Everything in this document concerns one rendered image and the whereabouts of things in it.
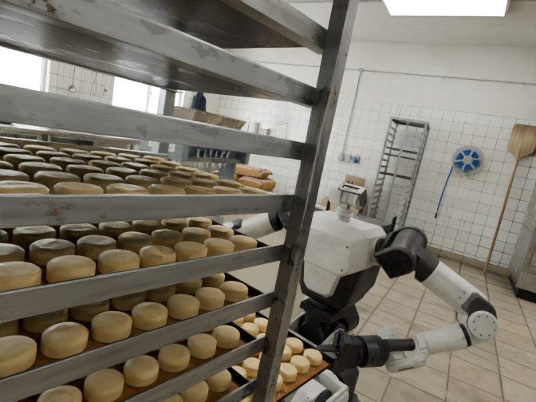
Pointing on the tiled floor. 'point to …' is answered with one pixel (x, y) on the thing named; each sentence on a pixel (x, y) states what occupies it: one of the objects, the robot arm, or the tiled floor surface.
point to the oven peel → (525, 134)
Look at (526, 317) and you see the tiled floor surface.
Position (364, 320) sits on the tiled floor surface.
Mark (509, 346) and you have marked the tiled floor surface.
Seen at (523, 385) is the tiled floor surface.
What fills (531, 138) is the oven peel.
